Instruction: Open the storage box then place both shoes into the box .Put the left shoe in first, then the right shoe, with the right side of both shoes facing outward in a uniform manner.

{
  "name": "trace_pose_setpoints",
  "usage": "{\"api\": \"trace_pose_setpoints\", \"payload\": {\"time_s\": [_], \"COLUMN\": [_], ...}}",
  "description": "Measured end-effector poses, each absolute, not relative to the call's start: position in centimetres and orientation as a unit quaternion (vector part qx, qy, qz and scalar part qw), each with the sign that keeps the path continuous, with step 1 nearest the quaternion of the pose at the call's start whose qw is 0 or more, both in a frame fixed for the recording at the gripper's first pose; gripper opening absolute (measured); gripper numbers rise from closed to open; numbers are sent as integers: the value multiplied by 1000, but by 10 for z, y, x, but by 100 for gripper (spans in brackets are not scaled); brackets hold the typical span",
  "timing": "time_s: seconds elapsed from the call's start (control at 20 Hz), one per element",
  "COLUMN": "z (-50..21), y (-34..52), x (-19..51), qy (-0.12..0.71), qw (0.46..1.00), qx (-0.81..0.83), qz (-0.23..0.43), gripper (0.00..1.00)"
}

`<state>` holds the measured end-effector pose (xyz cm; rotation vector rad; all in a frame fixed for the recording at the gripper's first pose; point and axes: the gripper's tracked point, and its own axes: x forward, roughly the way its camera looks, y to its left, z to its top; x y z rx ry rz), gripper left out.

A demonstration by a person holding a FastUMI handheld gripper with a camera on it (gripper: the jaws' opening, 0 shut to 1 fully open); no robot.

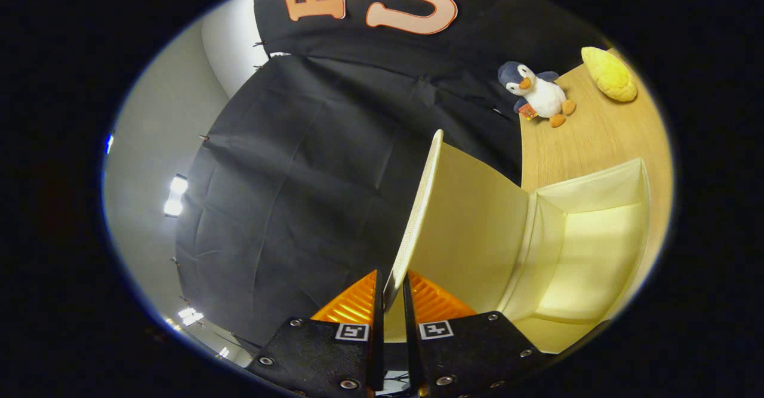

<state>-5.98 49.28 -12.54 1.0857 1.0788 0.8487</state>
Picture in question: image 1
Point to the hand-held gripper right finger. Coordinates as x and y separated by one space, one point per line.
410 350

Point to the yellow plush bread toy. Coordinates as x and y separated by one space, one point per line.
609 76

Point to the penguin plush toy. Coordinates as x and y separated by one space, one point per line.
540 93

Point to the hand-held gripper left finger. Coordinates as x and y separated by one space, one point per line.
378 356

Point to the beige fabric storage box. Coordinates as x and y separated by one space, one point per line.
477 225

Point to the ceiling light panel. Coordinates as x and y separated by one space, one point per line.
191 315
175 196

